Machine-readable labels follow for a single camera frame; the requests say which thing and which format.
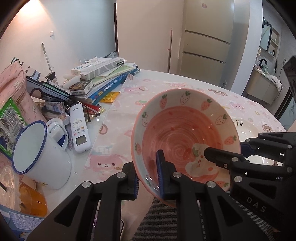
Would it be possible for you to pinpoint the orange plastic container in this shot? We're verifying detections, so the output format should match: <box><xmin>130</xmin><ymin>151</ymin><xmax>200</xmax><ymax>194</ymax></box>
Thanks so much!
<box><xmin>19</xmin><ymin>182</ymin><xmax>48</xmax><ymax>217</ymax></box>

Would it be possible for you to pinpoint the beige refrigerator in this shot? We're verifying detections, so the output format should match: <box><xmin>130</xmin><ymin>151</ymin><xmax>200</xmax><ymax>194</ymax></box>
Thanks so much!
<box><xmin>179</xmin><ymin>0</ymin><xmax>235</xmax><ymax>85</ymax></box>

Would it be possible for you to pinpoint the small white device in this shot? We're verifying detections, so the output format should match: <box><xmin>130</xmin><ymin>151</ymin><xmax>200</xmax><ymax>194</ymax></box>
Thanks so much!
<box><xmin>46</xmin><ymin>118</ymin><xmax>69</xmax><ymax>150</ymax></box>

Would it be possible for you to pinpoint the pink fabric bag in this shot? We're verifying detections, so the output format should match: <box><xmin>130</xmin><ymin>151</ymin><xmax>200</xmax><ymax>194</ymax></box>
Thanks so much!
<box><xmin>1</xmin><ymin>62</ymin><xmax>47</xmax><ymax>124</ymax></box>

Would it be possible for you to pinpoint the bathroom vanity cabinet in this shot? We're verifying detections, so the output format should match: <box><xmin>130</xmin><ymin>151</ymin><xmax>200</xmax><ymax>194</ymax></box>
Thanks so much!
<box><xmin>245</xmin><ymin>67</ymin><xmax>282</xmax><ymax>105</ymax></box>

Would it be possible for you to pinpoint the green snack packet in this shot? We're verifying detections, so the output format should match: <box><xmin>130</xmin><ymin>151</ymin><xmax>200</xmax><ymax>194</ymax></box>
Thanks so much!
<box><xmin>0</xmin><ymin>98</ymin><xmax>27</xmax><ymax>161</ymax></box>

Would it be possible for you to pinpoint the green notebook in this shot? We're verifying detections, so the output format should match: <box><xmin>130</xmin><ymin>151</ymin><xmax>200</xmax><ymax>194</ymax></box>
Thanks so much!
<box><xmin>92</xmin><ymin>64</ymin><xmax>136</xmax><ymax>85</ymax></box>

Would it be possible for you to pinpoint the white remote control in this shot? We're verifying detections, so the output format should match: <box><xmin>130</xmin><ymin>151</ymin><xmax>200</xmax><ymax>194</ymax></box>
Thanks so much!
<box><xmin>69</xmin><ymin>103</ymin><xmax>91</xmax><ymax>153</ymax></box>

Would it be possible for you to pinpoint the pink strawberry ceramic bowl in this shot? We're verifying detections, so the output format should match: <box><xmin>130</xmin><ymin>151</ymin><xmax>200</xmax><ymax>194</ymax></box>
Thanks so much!
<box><xmin>131</xmin><ymin>88</ymin><xmax>241</xmax><ymax>198</ymax></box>

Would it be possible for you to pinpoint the pink cartoon tablecloth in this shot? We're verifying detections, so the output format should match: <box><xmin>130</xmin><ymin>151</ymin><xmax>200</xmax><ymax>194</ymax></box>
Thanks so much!
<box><xmin>82</xmin><ymin>71</ymin><xmax>284</xmax><ymax>197</ymax></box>

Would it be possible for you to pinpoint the grey striped long box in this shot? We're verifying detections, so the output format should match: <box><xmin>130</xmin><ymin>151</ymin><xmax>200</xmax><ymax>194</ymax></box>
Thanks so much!
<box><xmin>71</xmin><ymin>57</ymin><xmax>125</xmax><ymax>80</ymax></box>

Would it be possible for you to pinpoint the dark snack box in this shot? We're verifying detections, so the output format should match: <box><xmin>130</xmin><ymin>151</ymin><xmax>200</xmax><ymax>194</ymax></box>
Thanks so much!
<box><xmin>70</xmin><ymin>80</ymin><xmax>93</xmax><ymax>95</ymax></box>

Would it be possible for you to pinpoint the grey striped clothing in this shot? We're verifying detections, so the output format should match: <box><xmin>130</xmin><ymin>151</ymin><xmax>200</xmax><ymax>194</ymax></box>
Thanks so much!
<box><xmin>132</xmin><ymin>198</ymin><xmax>295</xmax><ymax>240</ymax></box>

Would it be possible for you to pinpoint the white enamel mug blue rim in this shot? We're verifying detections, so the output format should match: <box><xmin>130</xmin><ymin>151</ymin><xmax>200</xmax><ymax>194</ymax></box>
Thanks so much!
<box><xmin>12</xmin><ymin>120</ymin><xmax>72</xmax><ymax>190</ymax></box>

